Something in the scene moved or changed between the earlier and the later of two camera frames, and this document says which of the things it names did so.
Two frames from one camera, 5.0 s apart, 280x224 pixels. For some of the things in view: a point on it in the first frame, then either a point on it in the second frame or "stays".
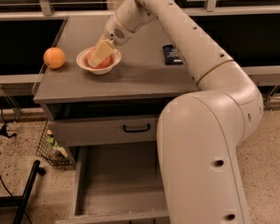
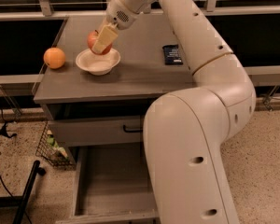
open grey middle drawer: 118,184 stays
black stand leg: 20,202 stays
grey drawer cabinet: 108,123 stays
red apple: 104,64 → 91,41
